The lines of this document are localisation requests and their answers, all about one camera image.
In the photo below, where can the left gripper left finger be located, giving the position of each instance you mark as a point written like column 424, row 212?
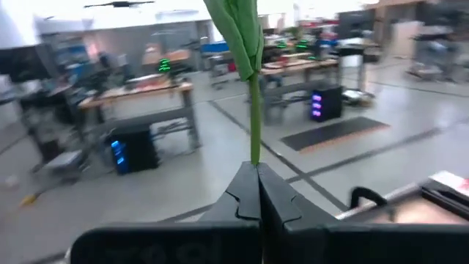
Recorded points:
column 220, row 242

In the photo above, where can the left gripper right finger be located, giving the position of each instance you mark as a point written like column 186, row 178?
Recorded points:
column 293, row 238

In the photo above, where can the orange tulip flower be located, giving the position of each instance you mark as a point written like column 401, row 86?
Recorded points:
column 253, row 117

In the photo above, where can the black table clamp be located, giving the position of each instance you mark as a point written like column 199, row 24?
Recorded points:
column 366, row 190

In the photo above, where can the black striped-edge floor mat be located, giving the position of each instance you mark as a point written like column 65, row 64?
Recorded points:
column 333, row 133

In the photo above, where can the black tower with blue lights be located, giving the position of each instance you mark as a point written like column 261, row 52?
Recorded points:
column 133, row 150

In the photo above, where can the black computer tower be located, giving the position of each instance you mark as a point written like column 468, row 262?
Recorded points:
column 326, row 102

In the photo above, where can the grey metal workbench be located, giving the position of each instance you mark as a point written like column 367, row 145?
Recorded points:
column 293, row 88

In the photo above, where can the wooden top workbench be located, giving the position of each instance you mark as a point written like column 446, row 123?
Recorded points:
column 139, row 89

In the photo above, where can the black aluminium table frame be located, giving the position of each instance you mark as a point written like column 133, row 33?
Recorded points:
column 381, row 201

